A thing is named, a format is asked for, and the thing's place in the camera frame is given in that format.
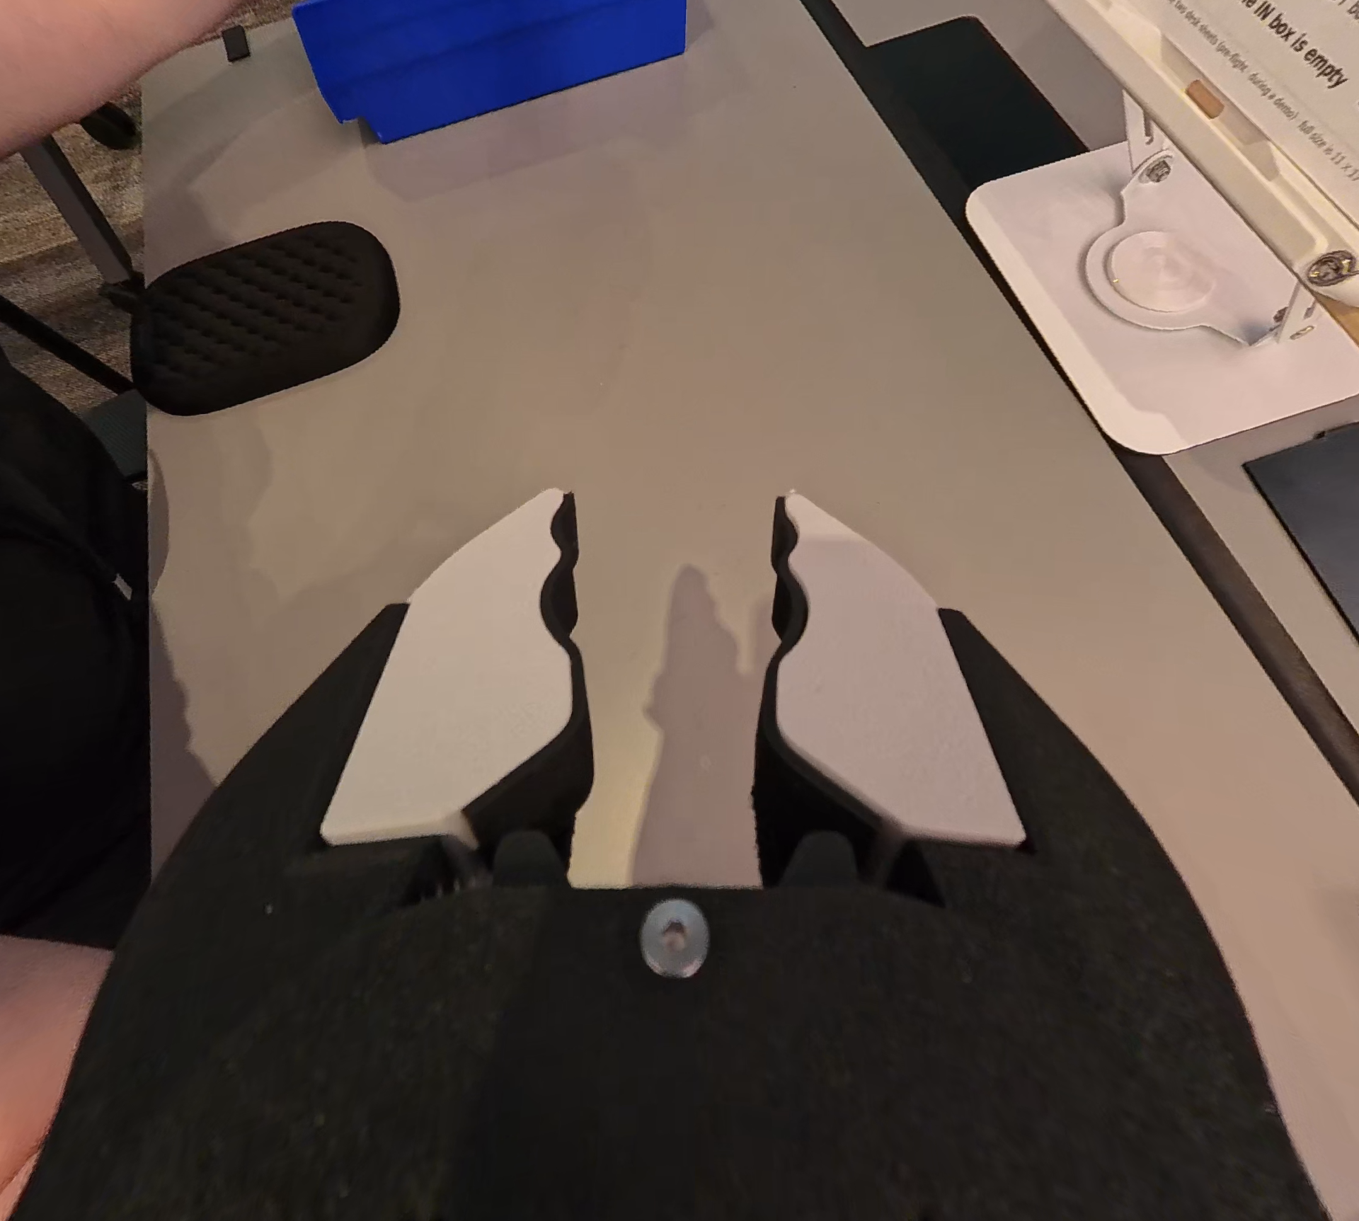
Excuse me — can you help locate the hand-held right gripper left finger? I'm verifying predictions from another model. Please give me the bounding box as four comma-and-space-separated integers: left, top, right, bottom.
318, 489, 594, 861

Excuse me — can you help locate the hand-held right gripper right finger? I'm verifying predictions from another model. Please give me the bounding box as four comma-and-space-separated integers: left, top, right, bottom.
752, 493, 1028, 873

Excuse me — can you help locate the blue plastic bin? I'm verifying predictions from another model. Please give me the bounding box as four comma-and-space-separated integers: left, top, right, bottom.
292, 0, 694, 144

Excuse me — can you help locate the person's dark clothing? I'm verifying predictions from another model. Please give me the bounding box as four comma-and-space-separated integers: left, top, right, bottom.
0, 350, 150, 946

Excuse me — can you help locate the black padded chair armrest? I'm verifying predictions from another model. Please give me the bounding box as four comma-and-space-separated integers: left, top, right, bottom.
129, 221, 403, 418

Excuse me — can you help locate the grey chair base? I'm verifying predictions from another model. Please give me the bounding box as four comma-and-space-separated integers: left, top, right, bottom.
0, 101, 144, 394

